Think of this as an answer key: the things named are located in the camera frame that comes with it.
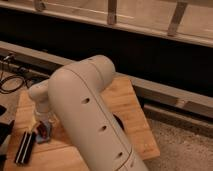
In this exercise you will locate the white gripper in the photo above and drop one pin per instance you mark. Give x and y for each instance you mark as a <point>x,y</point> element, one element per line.
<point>43,113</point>

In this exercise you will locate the black white striped block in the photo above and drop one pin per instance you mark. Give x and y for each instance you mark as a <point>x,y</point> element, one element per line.
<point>25,148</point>

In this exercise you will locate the wooden board table top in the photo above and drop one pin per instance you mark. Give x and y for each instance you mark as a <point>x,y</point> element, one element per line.
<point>59,154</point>

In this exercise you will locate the black ceramic bowl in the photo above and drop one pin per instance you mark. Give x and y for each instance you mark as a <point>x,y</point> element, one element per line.
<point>119,122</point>

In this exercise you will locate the blue object on floor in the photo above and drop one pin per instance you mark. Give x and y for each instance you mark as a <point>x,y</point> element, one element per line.
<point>34,80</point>

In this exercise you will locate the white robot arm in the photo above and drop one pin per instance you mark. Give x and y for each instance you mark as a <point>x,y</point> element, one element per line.
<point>73,94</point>

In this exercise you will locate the red pepper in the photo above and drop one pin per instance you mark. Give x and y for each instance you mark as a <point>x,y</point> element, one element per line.
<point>42,130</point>

